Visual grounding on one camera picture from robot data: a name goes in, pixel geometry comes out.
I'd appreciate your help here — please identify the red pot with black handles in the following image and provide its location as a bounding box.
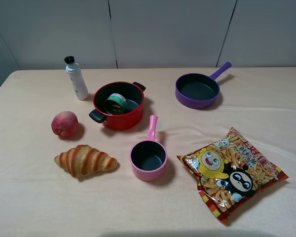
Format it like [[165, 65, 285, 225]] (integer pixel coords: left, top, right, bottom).
[[89, 81, 146, 130]]

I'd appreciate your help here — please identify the purple frying pan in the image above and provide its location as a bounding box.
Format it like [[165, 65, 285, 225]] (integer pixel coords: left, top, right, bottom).
[[175, 62, 232, 110]]

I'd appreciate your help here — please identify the red peach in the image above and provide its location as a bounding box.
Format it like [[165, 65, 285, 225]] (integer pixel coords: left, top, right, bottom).
[[51, 111, 79, 137]]

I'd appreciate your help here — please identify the white bottle with black brush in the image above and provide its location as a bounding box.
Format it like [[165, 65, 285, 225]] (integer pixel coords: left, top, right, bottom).
[[64, 56, 89, 100]]

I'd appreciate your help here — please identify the croissant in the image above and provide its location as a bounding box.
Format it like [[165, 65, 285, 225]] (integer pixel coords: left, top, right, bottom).
[[54, 145, 118, 178]]

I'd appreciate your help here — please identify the prawn cracker snack bag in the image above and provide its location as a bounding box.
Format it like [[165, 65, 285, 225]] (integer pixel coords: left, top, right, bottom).
[[177, 127, 288, 223]]

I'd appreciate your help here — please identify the small tin can green label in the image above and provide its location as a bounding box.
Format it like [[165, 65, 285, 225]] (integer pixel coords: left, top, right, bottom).
[[104, 93, 127, 115]]

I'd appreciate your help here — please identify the pink saucepan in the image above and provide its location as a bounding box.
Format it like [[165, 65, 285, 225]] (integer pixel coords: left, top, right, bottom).
[[129, 115, 168, 182]]

